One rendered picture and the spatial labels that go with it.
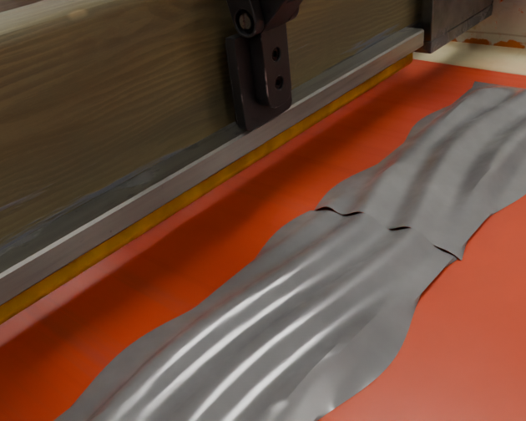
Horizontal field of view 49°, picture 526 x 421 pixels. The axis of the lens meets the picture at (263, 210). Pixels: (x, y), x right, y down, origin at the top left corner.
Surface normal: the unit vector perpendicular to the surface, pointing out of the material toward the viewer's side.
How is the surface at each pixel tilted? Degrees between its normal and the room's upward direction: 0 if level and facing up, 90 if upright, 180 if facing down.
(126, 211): 90
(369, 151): 0
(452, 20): 90
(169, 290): 0
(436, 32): 90
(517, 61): 0
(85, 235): 90
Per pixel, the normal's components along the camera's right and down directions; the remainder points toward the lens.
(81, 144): 0.76, 0.27
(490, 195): 0.39, -0.51
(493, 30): -0.64, 0.47
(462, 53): -0.11, -0.84
